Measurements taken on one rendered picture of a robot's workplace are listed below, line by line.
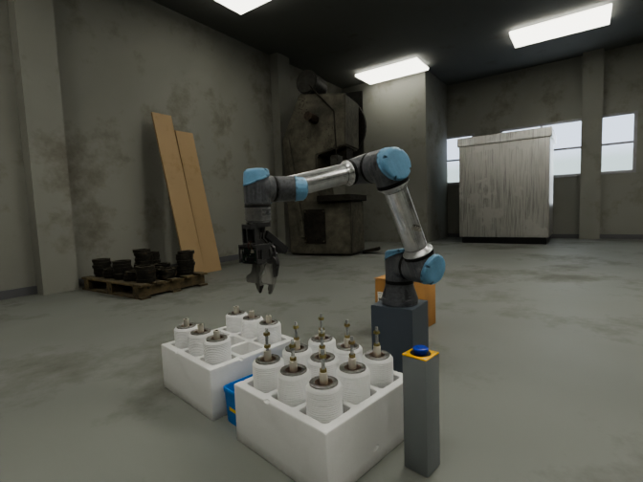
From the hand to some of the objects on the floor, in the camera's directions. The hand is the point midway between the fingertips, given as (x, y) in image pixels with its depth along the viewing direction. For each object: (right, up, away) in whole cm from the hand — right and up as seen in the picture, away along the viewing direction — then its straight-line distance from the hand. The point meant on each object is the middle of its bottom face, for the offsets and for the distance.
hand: (266, 288), depth 111 cm
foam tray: (-21, -45, +41) cm, 64 cm away
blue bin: (-2, -46, +21) cm, 50 cm away
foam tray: (+18, -46, +4) cm, 50 cm away
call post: (+44, -47, -11) cm, 65 cm away
